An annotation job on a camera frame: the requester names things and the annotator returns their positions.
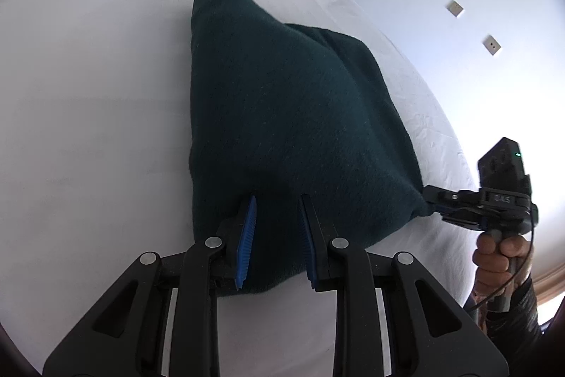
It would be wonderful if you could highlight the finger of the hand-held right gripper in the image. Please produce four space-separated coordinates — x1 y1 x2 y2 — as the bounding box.
422 185 483 207
440 209 486 230

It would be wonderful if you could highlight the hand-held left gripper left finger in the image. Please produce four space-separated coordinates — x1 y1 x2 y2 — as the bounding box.
43 195 257 377

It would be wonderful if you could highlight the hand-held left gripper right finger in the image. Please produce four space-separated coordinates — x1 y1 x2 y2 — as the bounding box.
300 194 510 377

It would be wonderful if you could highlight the dark green cloth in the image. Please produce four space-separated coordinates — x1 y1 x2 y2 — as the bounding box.
189 0 435 297

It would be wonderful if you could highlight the person's right forearm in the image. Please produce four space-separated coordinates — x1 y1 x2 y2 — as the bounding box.
463 277 549 362

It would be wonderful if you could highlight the person's right hand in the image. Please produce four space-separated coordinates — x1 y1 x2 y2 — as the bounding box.
472 232 534 308

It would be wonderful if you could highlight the bed with white sheet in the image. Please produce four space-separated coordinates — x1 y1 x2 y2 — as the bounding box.
0 0 482 377

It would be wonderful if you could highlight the thin black cable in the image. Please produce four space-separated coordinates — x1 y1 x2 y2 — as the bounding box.
465 218 537 312

